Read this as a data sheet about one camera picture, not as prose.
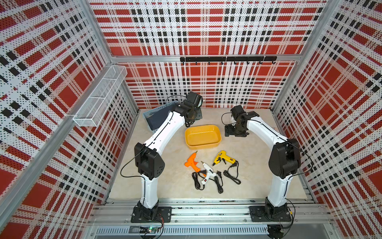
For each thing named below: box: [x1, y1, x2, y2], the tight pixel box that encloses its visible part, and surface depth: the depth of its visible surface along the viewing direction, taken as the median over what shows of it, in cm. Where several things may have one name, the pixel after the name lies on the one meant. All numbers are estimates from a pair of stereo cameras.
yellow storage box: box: [184, 124, 222, 150], surface depth 106 cm
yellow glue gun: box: [212, 150, 239, 167], surface depth 94 cm
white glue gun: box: [200, 160, 217, 186], surface depth 88 cm
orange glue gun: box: [184, 150, 206, 178], surface depth 92 cm
